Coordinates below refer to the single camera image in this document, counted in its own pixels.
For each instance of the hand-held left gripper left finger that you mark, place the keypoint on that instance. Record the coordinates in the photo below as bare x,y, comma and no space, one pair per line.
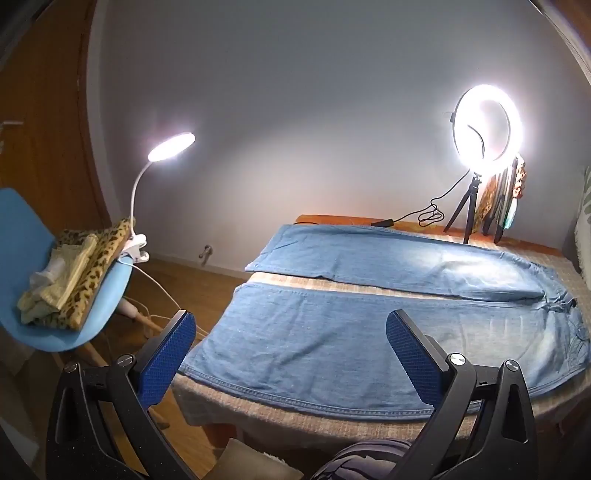
168,355

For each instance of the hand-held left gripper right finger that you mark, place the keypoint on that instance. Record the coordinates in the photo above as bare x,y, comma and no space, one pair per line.
411,350

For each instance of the blue denim pants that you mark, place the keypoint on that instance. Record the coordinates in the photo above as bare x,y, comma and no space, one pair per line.
323,332

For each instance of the metal door stopper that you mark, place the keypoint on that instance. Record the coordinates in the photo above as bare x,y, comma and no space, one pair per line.
205,251

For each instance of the leopard print cloth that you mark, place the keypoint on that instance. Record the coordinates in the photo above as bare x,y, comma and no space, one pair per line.
99,267

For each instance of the pale yellow folded cloth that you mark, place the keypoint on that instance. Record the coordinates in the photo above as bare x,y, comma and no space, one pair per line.
69,277

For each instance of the beige cushion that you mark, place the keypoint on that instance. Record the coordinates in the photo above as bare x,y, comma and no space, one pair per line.
254,461

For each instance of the beige checked bed cover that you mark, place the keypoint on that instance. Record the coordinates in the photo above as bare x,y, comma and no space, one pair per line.
286,280

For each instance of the black tripod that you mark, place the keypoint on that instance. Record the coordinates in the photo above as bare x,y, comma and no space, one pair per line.
472,194

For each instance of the colourful leaning boards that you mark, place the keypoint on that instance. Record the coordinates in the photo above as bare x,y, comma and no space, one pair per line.
503,194

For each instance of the blue chair with wooden legs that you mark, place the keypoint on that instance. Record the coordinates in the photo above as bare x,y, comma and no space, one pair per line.
27,221

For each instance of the white clip-on desk lamp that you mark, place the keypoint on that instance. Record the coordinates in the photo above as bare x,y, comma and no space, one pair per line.
171,145

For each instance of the wooden door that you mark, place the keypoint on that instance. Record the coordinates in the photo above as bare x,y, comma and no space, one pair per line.
46,115

